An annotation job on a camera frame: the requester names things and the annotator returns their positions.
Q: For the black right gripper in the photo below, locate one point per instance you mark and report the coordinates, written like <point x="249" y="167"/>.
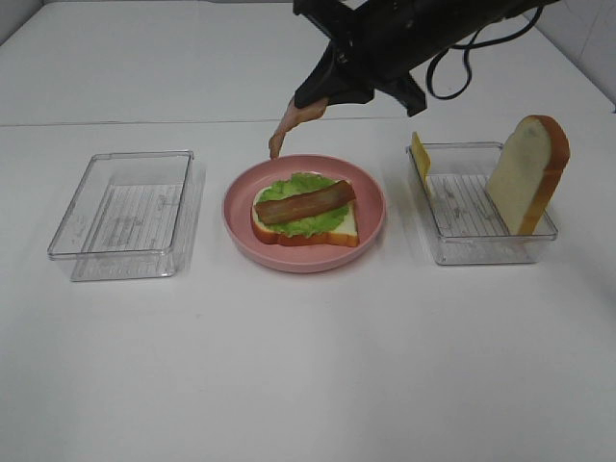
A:
<point x="373" y="46"/>

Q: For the pink bacon strip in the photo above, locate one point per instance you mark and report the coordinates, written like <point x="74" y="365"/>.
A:
<point x="293" y="117"/>

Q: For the yellow cheese slice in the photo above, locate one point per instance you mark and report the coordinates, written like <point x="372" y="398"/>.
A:
<point x="420" y="157"/>

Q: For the green lettuce leaf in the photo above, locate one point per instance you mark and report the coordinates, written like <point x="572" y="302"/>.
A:
<point x="337" y="221"/>

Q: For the brown bacon strip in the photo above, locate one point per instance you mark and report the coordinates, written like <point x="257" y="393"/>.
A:
<point x="305" y="205"/>

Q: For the white bread slice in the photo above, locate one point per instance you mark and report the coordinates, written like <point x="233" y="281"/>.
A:
<point x="529" y="169"/>
<point x="324" y="238"/>

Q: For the pink round plate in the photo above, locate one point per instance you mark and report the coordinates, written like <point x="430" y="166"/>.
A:
<point x="370" y="212"/>

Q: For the right clear plastic container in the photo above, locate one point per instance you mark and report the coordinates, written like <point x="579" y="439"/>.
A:
<point x="461" y="224"/>

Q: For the clear plastic container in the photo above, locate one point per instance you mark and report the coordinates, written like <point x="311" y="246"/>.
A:
<point x="461" y="224"/>
<point x="130" y="217"/>

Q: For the left clear plastic container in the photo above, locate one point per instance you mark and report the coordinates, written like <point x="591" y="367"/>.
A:
<point x="130" y="217"/>

